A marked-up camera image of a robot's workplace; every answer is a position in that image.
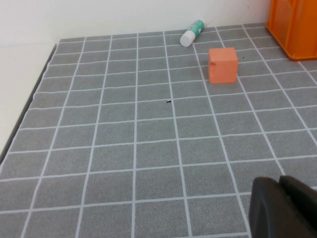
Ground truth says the orange plastic cutlery holder crate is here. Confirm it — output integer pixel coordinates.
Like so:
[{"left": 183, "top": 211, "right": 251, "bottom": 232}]
[{"left": 265, "top": 0, "right": 317, "bottom": 62}]

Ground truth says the white and green glue stick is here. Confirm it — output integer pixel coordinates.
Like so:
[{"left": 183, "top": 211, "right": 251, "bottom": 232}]
[{"left": 180, "top": 19, "right": 206, "bottom": 48}]

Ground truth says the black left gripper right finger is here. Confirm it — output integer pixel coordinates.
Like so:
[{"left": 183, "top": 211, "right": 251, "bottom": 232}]
[{"left": 279, "top": 175, "right": 317, "bottom": 238}]

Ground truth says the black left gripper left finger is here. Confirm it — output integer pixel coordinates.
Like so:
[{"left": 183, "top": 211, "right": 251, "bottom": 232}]
[{"left": 249, "top": 177, "right": 302, "bottom": 238}]

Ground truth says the grey grid pattern mat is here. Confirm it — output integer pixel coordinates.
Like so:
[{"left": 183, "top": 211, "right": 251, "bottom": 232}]
[{"left": 0, "top": 22, "right": 317, "bottom": 238}]

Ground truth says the orange foam cube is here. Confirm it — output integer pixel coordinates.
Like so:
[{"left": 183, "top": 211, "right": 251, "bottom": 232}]
[{"left": 208, "top": 47, "right": 239, "bottom": 84}]

